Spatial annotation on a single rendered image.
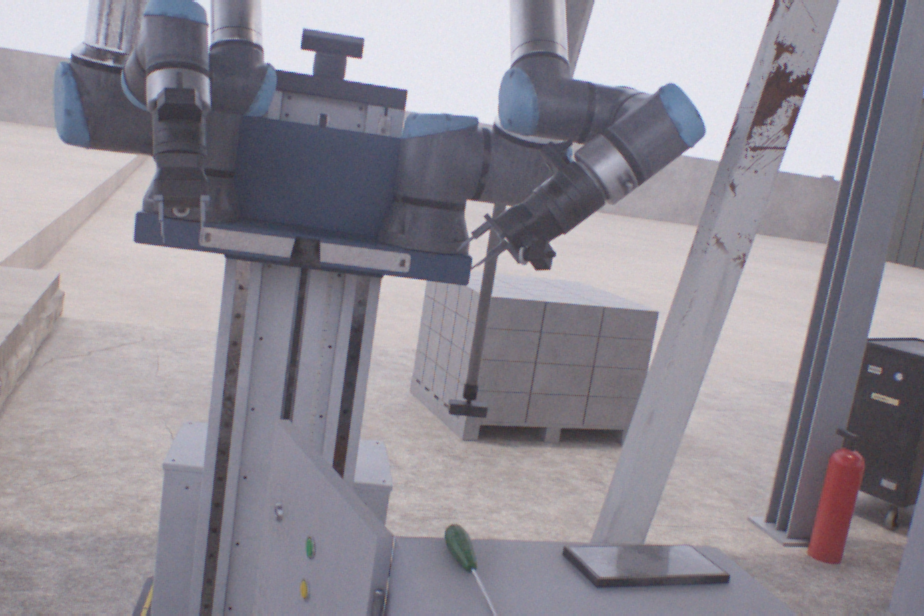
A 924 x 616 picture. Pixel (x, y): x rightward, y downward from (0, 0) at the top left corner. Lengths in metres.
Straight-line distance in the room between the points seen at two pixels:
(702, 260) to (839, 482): 3.55
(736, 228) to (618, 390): 4.63
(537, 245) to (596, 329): 4.55
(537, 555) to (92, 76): 1.17
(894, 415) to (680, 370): 4.24
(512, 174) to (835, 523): 3.37
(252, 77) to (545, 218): 0.57
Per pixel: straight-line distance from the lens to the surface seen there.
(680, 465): 5.97
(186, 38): 1.44
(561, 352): 5.72
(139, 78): 1.54
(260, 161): 2.00
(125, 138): 1.84
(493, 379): 5.57
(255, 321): 2.08
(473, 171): 1.87
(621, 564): 1.07
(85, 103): 1.81
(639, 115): 1.30
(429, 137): 1.86
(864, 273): 4.93
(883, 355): 5.65
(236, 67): 1.59
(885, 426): 5.67
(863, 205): 4.86
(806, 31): 1.38
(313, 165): 2.00
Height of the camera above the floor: 1.67
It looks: 10 degrees down
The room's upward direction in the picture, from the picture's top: 9 degrees clockwise
